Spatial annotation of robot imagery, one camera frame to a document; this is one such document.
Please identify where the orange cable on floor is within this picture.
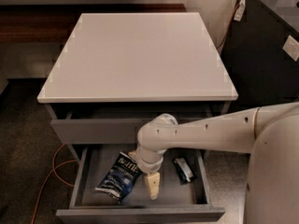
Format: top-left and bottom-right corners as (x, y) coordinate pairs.
(30, 144), (78, 224)

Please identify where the dark wooden bench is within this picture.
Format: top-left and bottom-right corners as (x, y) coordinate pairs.
(0, 4), (186, 43)

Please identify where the black side cabinet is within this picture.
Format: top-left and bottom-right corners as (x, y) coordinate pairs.
(221, 0), (299, 106)

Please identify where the small black snack packet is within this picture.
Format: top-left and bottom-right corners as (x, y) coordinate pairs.
(173, 157), (196, 185)

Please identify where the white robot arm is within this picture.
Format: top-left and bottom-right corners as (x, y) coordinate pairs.
(135, 103), (299, 224)

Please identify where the grey top drawer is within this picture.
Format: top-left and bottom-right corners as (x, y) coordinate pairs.
(50, 105), (227, 146)

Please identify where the white cable tag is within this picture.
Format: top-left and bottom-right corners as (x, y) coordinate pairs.
(234, 0), (246, 21)

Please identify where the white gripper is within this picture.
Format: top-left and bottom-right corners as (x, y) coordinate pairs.
(128, 147), (164, 200)

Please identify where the blue chip bag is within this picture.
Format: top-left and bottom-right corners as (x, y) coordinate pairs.
(95, 152), (141, 203)

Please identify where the white wall outlet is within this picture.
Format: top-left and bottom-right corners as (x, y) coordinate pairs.
(282, 35), (299, 61)

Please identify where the grey drawer cabinet white top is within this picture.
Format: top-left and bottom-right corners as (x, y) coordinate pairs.
(36, 11), (239, 161)

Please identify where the orange cable on wall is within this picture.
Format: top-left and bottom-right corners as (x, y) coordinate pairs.
(216, 0), (299, 50)

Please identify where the grey drawer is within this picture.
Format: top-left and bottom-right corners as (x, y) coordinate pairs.
(50, 105), (227, 146)
(56, 144), (225, 224)

